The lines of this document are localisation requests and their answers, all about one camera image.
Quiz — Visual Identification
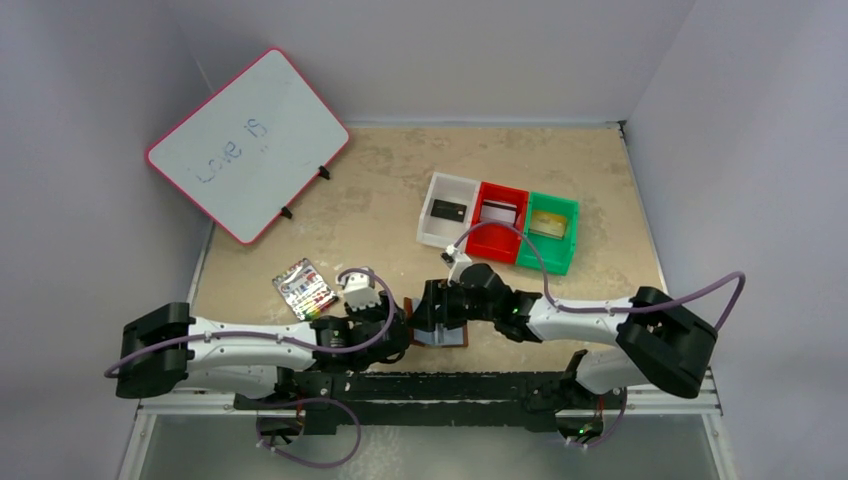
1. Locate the red plastic bin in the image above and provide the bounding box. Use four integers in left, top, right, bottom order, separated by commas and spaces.
465, 182, 529, 264

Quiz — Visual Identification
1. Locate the silver credit card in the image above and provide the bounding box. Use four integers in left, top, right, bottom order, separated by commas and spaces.
480, 200, 518, 225

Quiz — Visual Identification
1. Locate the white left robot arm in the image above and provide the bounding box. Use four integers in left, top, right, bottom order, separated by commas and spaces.
104, 302, 411, 399

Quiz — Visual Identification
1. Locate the white plastic bin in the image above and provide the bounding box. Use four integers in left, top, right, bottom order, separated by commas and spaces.
416, 172, 481, 249

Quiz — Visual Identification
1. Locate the gold credit card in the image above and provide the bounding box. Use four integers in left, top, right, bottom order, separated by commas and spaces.
528, 210, 568, 239

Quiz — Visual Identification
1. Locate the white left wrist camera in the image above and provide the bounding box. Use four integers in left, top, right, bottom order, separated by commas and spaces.
336, 268, 381, 314

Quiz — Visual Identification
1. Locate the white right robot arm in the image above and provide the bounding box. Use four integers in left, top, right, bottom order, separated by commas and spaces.
407, 263, 718, 399

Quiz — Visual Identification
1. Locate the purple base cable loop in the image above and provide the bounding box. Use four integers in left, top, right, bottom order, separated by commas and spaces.
254, 397, 363, 469

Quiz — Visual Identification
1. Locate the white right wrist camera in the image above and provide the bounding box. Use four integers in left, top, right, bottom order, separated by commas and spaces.
440, 244, 473, 283

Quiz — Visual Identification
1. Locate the black credit card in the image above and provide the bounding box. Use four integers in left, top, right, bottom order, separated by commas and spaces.
429, 199, 467, 223

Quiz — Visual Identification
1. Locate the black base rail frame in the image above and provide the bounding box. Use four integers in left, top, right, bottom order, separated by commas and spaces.
135, 351, 723, 436

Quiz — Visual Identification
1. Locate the green plastic bin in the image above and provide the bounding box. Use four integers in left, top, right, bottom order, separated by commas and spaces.
515, 192, 580, 275

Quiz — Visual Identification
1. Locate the pink framed whiteboard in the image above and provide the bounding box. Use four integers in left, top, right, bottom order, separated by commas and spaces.
145, 47, 350, 245

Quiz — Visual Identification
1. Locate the brown leather card holder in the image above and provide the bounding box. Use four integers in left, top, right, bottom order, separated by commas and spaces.
403, 297, 469, 348

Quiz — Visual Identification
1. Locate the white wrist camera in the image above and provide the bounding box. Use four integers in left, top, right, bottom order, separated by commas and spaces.
336, 268, 381, 314
440, 244, 473, 283

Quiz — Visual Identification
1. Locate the pack of coloured markers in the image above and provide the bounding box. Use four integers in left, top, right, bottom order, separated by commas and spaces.
271, 258, 340, 322

